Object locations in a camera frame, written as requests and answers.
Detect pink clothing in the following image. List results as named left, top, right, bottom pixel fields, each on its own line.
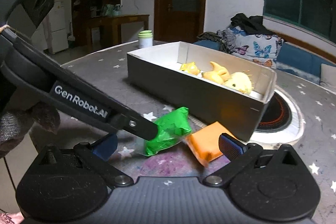
left=0, top=211, right=25, bottom=224

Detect orange packet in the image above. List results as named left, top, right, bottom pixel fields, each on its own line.
left=185, top=121, right=237, bottom=168

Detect black clothes pile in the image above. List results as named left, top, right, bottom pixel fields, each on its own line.
left=230, top=13, right=273, bottom=35

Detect large dark window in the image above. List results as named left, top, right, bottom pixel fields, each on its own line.
left=264, top=0, right=336, bottom=45

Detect white fridge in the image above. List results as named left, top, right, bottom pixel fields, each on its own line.
left=43, top=0, right=68, bottom=54

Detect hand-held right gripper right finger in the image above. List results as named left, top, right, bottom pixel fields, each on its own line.
left=203, top=133, right=307, bottom=187

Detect dark striped cloth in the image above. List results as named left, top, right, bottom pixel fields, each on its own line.
left=197, top=30, right=237, bottom=53

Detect small yellow toy figure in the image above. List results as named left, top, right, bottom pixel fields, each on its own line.
left=180, top=62, right=202, bottom=75

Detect green packet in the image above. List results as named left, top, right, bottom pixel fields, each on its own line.
left=143, top=107, right=192, bottom=157

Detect blue sofa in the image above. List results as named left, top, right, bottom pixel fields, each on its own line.
left=193, top=31, right=336, bottom=86

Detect beige pillow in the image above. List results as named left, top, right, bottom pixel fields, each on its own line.
left=320, top=63, right=336, bottom=87

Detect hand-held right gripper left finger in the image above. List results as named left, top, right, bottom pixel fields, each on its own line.
left=35, top=133, right=133, bottom=187

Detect yellow fluffy plush toy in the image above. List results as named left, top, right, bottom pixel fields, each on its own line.
left=224, top=72, right=254, bottom=95

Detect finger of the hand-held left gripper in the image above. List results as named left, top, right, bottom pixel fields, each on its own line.
left=108, top=106, right=159, bottom=141

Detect yellow horned toy figure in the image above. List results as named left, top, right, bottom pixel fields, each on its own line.
left=203, top=61, right=233, bottom=84

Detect butterfly print pillow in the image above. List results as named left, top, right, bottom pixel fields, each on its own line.
left=227, top=26, right=284, bottom=68

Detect white jar with green lid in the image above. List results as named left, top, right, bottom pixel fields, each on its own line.
left=138, top=30, right=153, bottom=49

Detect person's left hand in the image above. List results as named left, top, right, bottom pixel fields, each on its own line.
left=0, top=102, right=61, bottom=159

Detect wooden side table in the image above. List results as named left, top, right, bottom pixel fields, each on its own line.
left=85, top=14, right=150, bottom=52

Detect grey cardboard box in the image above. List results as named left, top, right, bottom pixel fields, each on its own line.
left=127, top=41, right=277, bottom=142

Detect round black induction cooker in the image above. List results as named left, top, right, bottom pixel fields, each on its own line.
left=253, top=86, right=305, bottom=146

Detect pale green bags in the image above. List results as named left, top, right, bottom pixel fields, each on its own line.
left=101, top=4, right=123, bottom=17

